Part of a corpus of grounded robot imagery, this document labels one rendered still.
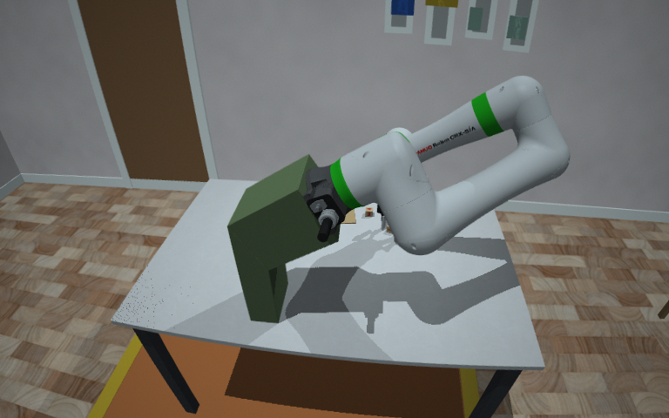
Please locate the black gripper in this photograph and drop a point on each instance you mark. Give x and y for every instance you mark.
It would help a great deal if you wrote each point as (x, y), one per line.
(383, 218)

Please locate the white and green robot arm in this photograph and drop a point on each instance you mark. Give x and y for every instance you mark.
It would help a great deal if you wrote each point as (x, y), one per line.
(388, 170)

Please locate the tan flat mat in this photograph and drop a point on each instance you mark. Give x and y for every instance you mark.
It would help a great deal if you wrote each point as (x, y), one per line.
(350, 218)

